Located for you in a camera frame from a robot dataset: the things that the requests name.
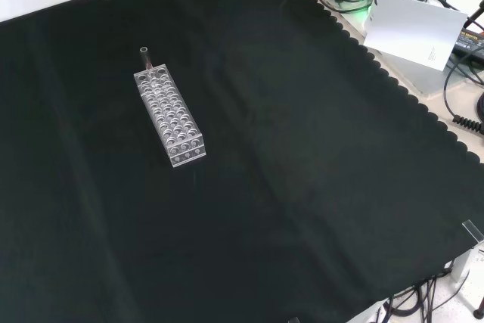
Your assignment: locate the pale board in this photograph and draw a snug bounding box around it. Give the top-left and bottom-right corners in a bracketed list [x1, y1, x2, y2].
[362, 0, 469, 72]

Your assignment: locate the clear test tube rack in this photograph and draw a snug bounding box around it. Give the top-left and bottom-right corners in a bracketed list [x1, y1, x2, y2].
[133, 62, 207, 169]

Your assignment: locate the black coiled cable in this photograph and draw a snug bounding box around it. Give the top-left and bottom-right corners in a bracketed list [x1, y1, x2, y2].
[442, 49, 484, 133]

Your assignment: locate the black power adapter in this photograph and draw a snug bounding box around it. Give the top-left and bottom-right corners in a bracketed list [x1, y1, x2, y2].
[451, 24, 484, 61]

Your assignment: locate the white table leg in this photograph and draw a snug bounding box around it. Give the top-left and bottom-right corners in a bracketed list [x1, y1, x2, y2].
[451, 241, 484, 283]

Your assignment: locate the black tripod leg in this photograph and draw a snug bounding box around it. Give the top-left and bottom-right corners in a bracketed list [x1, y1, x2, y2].
[465, 0, 484, 31]

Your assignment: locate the clear glass test tube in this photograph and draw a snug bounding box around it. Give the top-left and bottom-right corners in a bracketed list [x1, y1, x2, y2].
[139, 46, 154, 75]

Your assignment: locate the black table cloth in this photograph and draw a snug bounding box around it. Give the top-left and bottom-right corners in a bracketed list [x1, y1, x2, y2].
[0, 0, 484, 323]

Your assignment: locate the black floor cable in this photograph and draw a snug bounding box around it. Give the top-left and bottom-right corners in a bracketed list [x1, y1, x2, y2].
[384, 276, 455, 319]

